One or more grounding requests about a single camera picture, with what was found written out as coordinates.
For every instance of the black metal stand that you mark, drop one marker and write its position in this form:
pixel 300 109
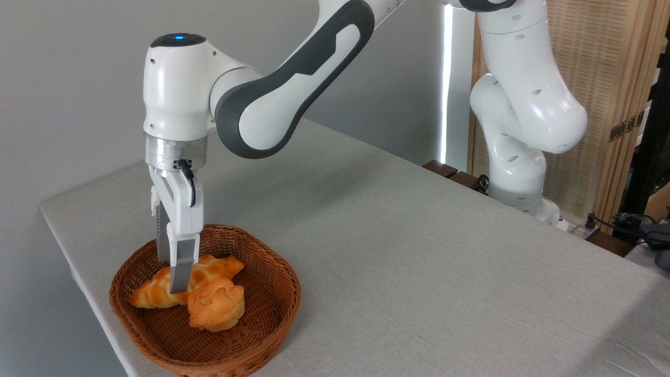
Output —
pixel 649 146

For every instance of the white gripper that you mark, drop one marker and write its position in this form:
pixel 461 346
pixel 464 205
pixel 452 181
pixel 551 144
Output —
pixel 183 214

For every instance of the dark wooden table slat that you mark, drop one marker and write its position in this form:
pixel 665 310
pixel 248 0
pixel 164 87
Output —
pixel 439 168

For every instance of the brown cardboard box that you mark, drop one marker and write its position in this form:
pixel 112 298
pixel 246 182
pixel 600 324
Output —
pixel 659 204

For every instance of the grey tablecloth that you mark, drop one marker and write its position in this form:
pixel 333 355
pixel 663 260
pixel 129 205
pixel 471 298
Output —
pixel 419 262

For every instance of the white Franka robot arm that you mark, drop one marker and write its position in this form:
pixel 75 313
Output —
pixel 172 94

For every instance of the bamboo folding screen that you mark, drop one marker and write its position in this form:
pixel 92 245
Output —
pixel 607 52

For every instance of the brown wicker basket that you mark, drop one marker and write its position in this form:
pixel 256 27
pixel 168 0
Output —
pixel 157 335

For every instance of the long braided bread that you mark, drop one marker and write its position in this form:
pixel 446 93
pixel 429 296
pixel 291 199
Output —
pixel 152 296

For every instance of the round orange bread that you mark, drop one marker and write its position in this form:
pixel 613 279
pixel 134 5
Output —
pixel 217 309

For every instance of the dark metal screen hinge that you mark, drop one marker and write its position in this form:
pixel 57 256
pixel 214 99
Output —
pixel 625 127

